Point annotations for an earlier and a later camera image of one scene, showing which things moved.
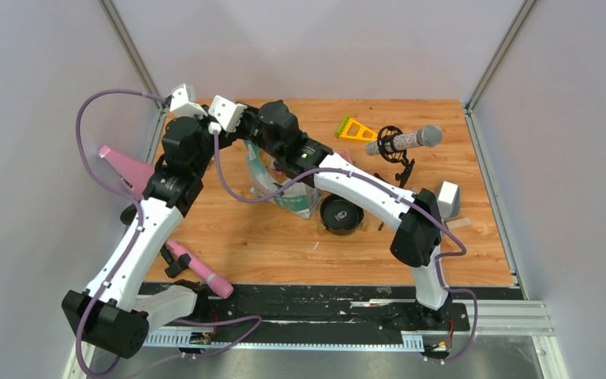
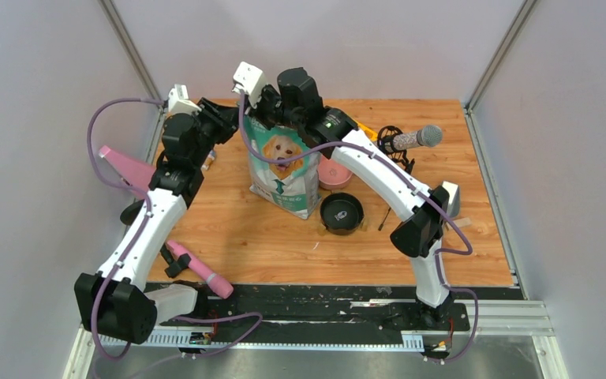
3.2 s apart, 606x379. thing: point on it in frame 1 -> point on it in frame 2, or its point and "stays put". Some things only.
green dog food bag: x=300 y=197 stays put
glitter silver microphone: x=429 y=136 stays put
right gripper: x=240 y=133 -> x=267 y=92
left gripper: x=204 y=121 stays put
